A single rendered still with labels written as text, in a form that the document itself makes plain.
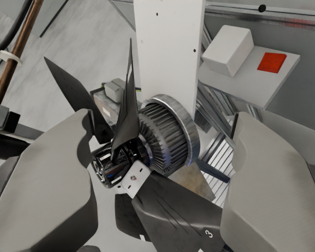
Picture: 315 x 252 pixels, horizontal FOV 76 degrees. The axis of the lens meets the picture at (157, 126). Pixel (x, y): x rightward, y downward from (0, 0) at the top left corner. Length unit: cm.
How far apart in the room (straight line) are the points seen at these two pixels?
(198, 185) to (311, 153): 111
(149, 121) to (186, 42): 24
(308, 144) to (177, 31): 134
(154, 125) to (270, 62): 54
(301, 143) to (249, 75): 88
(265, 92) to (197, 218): 57
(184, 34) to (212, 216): 42
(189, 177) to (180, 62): 36
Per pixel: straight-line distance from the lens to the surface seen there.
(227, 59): 87
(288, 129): 173
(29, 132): 38
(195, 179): 69
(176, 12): 56
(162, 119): 61
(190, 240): 51
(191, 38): 53
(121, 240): 215
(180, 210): 50
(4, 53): 40
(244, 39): 92
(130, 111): 32
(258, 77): 93
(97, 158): 57
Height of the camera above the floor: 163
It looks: 51 degrees down
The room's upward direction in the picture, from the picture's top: 56 degrees counter-clockwise
